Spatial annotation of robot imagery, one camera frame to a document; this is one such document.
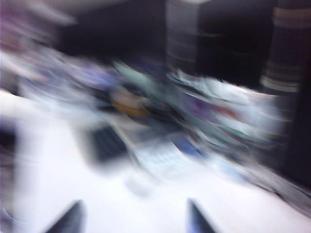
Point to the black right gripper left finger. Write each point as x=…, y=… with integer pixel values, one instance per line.
x=70, y=221

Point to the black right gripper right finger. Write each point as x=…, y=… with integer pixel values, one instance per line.
x=196, y=218

